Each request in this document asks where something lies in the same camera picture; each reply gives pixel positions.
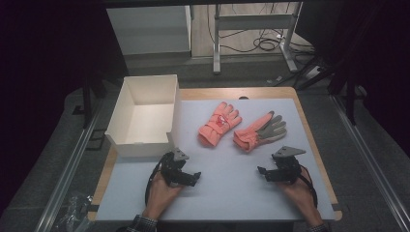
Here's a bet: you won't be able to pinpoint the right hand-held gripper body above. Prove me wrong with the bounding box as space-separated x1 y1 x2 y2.
272 145 307 185

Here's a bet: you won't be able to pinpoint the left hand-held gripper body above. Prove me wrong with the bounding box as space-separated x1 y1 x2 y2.
160 147 190 187

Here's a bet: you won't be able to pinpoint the white cardboard box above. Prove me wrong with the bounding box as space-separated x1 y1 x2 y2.
104 73 182 159

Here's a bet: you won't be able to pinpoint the pink glove with cartoon print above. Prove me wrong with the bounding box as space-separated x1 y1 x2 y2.
197 101 243 148

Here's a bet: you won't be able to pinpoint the person's left hand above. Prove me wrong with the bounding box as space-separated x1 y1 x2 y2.
142 171 185 221

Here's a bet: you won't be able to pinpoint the person's right hand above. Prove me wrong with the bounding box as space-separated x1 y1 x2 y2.
278 175 324 228

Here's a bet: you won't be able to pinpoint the pale blue table mat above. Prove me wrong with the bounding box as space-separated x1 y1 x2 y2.
96 98 337 222

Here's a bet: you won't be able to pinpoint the pink glove with grey palm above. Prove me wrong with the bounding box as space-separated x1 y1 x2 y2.
232 110 288 154

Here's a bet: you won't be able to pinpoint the black metal stand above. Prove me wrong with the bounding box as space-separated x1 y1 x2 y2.
345 78 369 127
72 72 108 131

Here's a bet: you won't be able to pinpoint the white power strip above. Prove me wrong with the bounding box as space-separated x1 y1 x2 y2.
304 65 323 80

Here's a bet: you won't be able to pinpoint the clear plastic bag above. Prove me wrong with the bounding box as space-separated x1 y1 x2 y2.
51 191 95 232

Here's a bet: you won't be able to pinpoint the white cabinet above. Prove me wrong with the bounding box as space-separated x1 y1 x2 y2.
105 4 192 56

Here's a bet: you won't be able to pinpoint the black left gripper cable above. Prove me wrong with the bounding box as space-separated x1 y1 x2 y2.
144 159 163 208

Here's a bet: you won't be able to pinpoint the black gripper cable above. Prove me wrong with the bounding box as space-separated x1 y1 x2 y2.
299 163 319 209
144 159 163 208

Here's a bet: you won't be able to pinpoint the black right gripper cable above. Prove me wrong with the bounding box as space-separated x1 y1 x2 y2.
299 163 319 209

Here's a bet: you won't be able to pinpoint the aluminium rail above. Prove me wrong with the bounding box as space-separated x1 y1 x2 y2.
33 98 105 232
331 94 410 232

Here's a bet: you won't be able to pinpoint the black cables on floor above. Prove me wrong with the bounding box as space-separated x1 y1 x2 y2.
206 2 316 55

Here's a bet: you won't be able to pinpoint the grey metal desk frame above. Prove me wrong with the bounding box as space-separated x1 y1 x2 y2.
212 1 304 75

